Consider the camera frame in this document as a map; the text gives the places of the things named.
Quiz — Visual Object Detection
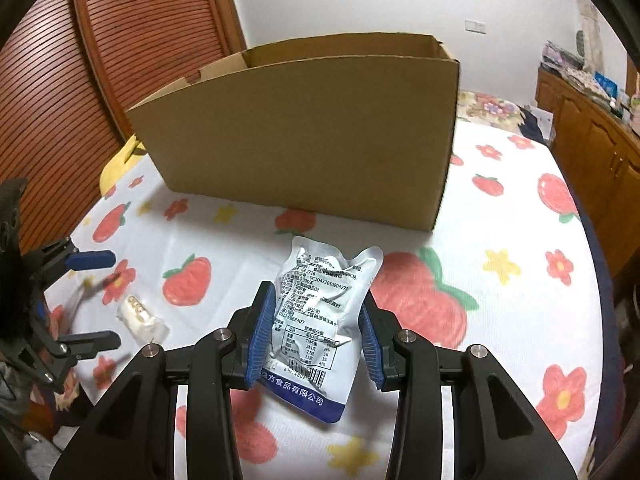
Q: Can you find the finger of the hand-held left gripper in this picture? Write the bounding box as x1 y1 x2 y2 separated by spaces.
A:
25 330 122 396
22 237 117 292

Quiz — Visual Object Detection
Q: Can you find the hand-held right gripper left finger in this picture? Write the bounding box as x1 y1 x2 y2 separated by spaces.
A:
50 280 278 480

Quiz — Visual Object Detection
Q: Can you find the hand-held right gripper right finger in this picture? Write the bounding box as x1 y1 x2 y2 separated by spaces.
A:
357 300 578 480

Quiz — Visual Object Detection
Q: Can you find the small white candy packet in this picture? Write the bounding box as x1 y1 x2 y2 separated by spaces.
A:
116 292 171 346

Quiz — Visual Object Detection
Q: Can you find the silver and blue snack pouch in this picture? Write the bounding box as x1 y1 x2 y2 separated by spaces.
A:
260 236 385 423

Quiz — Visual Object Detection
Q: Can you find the cardboard box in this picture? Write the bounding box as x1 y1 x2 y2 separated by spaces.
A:
124 32 461 233

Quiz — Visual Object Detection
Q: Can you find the yellow plush toy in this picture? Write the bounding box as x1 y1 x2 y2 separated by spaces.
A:
99 135 148 196

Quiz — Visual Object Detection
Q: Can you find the strawberry printed blanket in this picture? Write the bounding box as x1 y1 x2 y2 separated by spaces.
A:
30 117 603 480

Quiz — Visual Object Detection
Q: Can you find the wooden slatted wardrobe door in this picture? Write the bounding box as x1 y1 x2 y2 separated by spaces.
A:
0 0 248 256

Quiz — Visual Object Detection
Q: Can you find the floral quilt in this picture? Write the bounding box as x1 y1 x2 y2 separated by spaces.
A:
456 89 531 123

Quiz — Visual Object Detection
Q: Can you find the dark blue cloth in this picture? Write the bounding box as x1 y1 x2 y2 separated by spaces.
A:
520 105 556 146

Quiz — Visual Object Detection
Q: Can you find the wooden cabinet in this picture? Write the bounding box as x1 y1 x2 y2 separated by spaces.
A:
535 67 640 281

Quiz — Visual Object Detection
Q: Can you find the pile of folded clothes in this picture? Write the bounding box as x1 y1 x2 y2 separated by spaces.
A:
542 40 586 73

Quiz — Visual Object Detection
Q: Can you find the blue box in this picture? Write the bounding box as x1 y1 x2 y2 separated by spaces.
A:
592 72 621 98

